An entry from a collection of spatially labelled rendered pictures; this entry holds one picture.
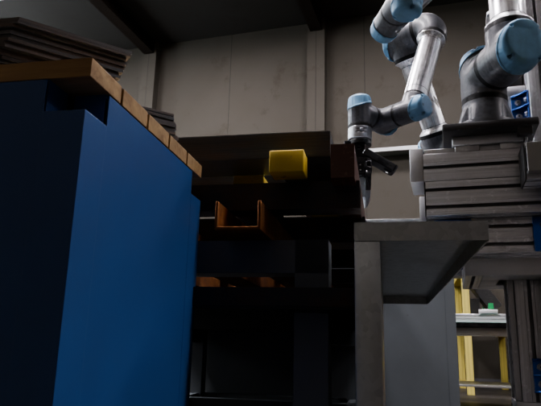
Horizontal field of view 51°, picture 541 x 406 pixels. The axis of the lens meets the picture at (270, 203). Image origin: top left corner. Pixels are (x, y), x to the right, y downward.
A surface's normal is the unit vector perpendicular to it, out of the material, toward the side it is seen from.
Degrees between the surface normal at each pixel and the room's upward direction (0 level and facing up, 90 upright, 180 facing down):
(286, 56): 90
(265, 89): 90
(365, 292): 90
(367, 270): 90
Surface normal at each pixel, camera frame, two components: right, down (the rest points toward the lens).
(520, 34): 0.15, -0.11
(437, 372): -0.19, -0.24
